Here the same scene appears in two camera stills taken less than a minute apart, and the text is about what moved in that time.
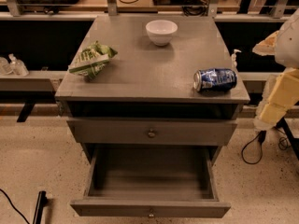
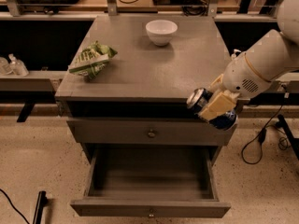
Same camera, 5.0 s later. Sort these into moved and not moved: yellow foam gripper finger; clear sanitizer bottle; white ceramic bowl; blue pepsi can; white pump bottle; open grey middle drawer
Moved: yellow foam gripper finger; blue pepsi can
Not moved: open grey middle drawer; white pump bottle; clear sanitizer bottle; white ceramic bowl
